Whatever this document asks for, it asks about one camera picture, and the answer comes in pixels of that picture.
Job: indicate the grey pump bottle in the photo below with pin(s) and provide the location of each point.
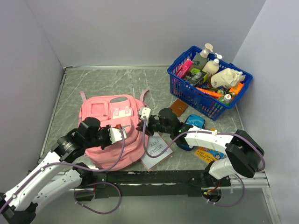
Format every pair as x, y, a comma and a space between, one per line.
200, 60

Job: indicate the cream pump bottle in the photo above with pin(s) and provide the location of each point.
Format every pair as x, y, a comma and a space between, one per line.
212, 66

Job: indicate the pink box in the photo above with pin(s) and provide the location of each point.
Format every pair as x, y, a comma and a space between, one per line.
184, 68

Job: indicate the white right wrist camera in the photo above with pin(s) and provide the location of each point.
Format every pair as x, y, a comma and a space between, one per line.
144, 112

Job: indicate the orange packet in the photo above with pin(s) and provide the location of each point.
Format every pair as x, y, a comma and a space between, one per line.
210, 93

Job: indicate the blue pencil case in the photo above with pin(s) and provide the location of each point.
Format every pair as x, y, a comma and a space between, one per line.
194, 120

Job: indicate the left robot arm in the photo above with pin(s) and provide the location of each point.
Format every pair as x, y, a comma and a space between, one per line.
57, 172

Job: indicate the white book pink flowers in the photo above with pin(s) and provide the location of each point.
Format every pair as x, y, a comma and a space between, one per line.
155, 146

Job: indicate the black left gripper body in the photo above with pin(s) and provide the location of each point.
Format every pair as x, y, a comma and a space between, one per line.
102, 138

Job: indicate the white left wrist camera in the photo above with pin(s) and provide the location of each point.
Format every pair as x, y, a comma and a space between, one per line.
117, 134

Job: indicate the beige cloth bag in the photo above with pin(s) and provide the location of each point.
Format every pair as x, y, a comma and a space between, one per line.
227, 78

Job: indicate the orange snack pack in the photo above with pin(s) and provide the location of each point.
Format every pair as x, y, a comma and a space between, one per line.
236, 89

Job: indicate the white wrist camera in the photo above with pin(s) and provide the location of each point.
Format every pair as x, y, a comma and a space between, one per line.
117, 134
144, 112

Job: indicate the brown leather wallet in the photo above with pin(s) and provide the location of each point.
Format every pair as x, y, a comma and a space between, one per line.
179, 107

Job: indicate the green bottle red cap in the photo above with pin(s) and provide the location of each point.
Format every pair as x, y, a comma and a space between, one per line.
225, 99

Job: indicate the black green box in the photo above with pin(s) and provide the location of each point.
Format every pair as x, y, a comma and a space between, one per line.
196, 77

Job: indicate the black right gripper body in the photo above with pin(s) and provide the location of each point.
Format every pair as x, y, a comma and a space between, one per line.
154, 125

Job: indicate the yellow children's book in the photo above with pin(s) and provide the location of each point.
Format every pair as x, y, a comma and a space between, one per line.
208, 155

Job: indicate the blue plastic basket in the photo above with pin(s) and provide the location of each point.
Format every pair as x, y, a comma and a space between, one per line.
202, 102

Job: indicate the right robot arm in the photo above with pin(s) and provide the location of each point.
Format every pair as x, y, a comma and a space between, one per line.
243, 156

